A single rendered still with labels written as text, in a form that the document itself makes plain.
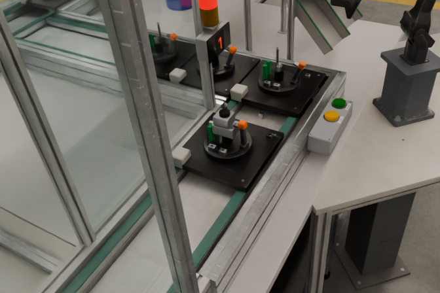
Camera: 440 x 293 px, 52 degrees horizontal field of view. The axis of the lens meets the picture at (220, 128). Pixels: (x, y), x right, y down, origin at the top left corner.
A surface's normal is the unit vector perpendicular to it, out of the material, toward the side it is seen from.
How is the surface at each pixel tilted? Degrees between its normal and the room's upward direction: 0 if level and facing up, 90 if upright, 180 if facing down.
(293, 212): 0
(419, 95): 90
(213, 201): 0
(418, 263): 0
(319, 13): 45
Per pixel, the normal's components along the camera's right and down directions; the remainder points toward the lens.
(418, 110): 0.26, 0.60
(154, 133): 0.86, 0.27
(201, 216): -0.07, -0.77
